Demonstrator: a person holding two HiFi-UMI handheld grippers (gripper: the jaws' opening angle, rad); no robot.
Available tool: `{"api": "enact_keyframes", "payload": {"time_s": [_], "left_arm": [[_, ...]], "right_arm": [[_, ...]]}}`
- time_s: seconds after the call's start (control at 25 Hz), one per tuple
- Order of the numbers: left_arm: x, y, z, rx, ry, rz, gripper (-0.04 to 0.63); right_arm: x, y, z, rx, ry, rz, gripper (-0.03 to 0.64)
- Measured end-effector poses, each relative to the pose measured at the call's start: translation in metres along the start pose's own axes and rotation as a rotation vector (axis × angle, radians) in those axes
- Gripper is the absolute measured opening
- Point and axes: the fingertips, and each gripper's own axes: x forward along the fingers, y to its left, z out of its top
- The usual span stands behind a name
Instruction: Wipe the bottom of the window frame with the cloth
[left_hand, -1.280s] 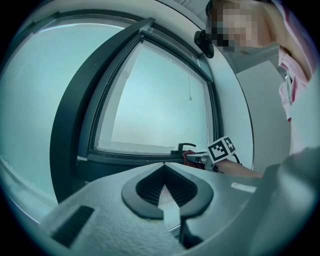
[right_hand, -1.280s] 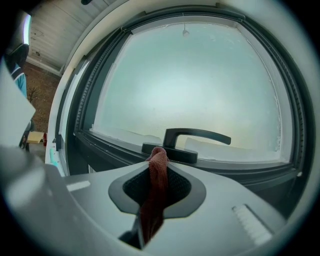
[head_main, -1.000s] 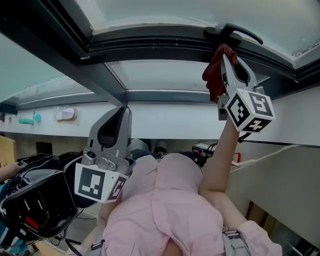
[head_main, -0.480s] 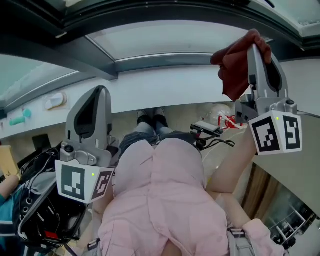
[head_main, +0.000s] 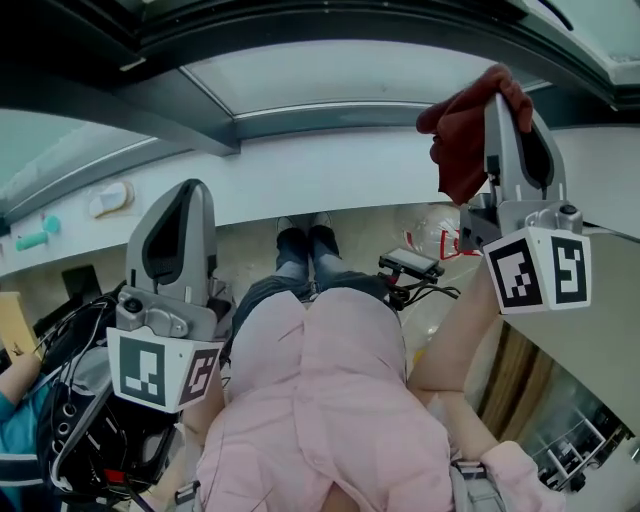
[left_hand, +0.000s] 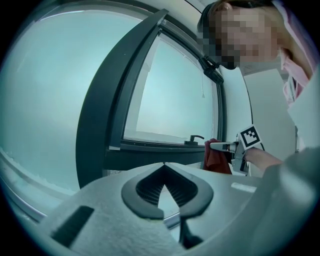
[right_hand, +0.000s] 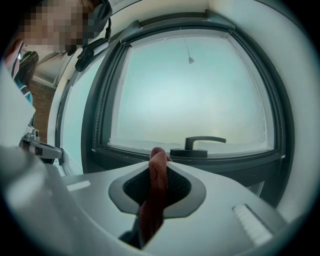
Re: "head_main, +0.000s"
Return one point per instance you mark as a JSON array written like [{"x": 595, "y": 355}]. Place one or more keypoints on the person's left white shoe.
[{"x": 291, "y": 225}]

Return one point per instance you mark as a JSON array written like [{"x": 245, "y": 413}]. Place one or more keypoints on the person's blue jeans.
[{"x": 295, "y": 255}]

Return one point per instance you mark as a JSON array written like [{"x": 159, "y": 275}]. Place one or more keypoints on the person's right white shoe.
[{"x": 321, "y": 220}]

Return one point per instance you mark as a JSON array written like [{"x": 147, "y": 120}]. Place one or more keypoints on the red-printed clear plastic bag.
[{"x": 450, "y": 245}]

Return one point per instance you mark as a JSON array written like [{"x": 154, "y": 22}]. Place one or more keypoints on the small teal cap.
[{"x": 52, "y": 224}]

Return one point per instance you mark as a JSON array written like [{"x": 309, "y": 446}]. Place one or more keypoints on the person's pink shirt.
[{"x": 325, "y": 400}]

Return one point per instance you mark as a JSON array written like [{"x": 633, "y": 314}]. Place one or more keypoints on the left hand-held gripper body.
[{"x": 145, "y": 370}]

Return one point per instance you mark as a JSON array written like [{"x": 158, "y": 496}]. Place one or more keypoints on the low clear window pane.
[{"x": 325, "y": 75}]

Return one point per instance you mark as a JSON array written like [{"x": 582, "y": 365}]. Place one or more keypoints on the person's left forearm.
[{"x": 200, "y": 420}]

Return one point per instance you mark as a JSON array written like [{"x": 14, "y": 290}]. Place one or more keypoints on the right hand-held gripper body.
[{"x": 545, "y": 270}]

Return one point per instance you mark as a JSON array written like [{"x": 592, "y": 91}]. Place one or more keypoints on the black flat pad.
[{"x": 80, "y": 282}]

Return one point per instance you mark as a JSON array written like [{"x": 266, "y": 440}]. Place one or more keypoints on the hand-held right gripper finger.
[
  {"x": 557, "y": 165},
  {"x": 502, "y": 150}
]

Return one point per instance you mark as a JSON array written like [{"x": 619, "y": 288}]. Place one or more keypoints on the pale partition panel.
[{"x": 600, "y": 325}]

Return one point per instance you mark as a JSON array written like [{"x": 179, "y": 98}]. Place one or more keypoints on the teal bottle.
[{"x": 31, "y": 241}]

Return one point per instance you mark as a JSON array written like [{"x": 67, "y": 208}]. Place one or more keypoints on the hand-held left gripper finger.
[
  {"x": 207, "y": 240},
  {"x": 137, "y": 245}
]

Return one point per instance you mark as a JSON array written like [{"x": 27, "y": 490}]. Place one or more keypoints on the wide frosted window pane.
[{"x": 40, "y": 145}]

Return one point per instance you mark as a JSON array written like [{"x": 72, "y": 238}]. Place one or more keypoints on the white-edged frosted window pane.
[{"x": 610, "y": 35}]

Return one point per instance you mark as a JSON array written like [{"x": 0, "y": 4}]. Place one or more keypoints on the dark red cloth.
[{"x": 460, "y": 150}]

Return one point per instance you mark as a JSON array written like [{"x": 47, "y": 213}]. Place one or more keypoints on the brown wooden panel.
[{"x": 515, "y": 380}]

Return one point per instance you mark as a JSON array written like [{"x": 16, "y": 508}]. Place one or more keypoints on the light wooden table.
[{"x": 15, "y": 325}]

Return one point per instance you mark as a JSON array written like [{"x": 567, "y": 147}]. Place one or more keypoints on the frosted window with dark frame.
[{"x": 150, "y": 75}]

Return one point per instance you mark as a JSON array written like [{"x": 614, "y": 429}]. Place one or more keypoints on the person's white shoe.
[
  {"x": 321, "y": 220},
  {"x": 291, "y": 225}
]

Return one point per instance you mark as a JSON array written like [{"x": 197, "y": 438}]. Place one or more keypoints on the reflective glass panel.
[{"x": 575, "y": 440}]

